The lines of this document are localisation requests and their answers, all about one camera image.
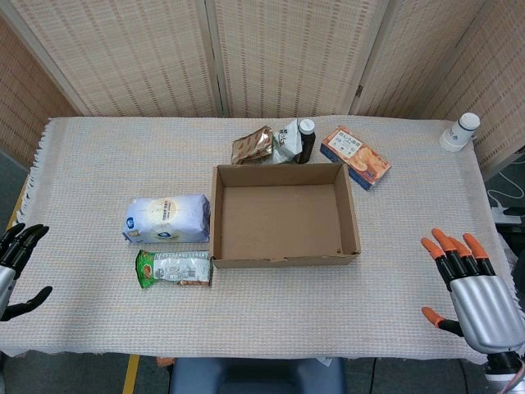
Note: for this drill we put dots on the left black-fingered robot hand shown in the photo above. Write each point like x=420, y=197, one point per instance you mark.
x=12, y=250

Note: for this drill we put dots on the right orange-tipped robot hand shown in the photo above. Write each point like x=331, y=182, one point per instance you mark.
x=484, y=303

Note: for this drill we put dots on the lavender tissue pack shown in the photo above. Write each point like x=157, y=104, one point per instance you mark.
x=168, y=219

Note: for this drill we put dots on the green silver snack packet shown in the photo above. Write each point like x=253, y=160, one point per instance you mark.
x=176, y=268

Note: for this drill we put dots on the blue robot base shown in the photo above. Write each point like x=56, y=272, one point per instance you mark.
x=258, y=375

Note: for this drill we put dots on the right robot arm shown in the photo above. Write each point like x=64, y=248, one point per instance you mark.
x=506, y=369

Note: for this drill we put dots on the orange biscuit box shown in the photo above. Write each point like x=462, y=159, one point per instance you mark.
x=354, y=156

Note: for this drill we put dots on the open brown cardboard box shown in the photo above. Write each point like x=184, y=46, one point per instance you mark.
x=283, y=213

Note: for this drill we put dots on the white power strip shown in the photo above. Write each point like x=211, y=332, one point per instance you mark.
x=506, y=215

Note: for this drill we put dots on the beige woven tablecloth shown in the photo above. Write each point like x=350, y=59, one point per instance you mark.
x=262, y=312

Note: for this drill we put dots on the woven bamboo folding screen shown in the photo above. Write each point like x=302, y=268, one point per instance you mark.
x=143, y=61

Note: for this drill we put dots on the dark bottle white cap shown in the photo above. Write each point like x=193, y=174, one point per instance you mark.
x=307, y=143

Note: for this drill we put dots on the metal screen hinge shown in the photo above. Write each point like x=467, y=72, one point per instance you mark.
x=359, y=91

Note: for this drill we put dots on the white crumpled snack bag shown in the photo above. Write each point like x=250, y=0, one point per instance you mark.
x=287, y=141

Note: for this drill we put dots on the gold brown snack bag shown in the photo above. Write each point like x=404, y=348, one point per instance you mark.
x=252, y=147

